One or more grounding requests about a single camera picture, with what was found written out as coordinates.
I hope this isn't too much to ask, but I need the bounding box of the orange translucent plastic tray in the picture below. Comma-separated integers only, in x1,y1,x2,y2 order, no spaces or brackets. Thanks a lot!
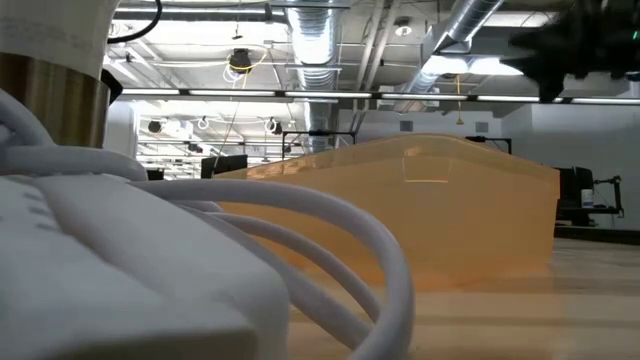
213,131,562,292

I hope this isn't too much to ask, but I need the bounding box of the silver ventilation duct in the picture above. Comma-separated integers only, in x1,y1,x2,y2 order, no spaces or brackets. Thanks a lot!
394,0,505,114
285,0,347,154

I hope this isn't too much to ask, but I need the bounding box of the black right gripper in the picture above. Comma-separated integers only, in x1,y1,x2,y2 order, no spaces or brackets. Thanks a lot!
499,0,640,84

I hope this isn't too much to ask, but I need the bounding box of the black aluminium table frame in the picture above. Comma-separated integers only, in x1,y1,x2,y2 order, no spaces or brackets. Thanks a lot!
553,225,640,246

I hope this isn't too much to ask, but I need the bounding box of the black ceiling-hung device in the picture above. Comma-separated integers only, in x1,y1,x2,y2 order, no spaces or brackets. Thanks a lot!
228,47,255,76

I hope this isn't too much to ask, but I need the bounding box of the white lamp cable with switch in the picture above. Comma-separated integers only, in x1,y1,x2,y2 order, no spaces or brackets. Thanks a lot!
0,88,417,360

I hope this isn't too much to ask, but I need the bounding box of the black rectangular stand frame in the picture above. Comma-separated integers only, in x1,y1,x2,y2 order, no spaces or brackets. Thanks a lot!
281,129,358,162
464,135,513,156

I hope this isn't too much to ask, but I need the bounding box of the black monitor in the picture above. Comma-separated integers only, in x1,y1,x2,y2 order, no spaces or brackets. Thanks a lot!
200,153,250,180

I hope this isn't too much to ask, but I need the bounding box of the black hanging cable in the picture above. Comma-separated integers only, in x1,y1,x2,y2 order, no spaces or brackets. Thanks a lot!
106,0,165,46

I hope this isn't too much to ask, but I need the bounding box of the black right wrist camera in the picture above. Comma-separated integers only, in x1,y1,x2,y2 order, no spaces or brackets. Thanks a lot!
537,74,569,105

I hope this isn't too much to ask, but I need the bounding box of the overhead bar with light strips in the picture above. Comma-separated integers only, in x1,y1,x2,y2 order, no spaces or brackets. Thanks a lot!
119,88,640,105

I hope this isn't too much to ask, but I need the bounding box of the black equipment stand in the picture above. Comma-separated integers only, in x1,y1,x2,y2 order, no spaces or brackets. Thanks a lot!
553,165,626,229

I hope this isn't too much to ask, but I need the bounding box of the white globe lamp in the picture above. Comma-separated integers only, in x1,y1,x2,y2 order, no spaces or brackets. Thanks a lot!
0,0,124,150

